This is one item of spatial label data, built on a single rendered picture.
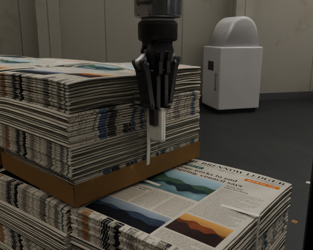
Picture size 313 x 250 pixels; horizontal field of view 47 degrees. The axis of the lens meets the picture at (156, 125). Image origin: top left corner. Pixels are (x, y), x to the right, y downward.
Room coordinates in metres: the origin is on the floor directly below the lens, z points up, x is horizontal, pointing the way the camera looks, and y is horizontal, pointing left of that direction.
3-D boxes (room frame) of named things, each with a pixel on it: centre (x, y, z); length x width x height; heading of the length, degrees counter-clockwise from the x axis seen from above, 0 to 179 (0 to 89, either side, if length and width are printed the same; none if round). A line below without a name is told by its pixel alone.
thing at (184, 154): (0.90, 0.05, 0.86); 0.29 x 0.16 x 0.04; 47
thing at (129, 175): (0.74, 0.20, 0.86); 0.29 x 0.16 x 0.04; 47
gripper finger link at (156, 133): (0.70, 0.00, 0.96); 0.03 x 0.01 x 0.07; 53
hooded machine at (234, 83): (5.40, -1.11, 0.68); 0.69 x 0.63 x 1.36; 103
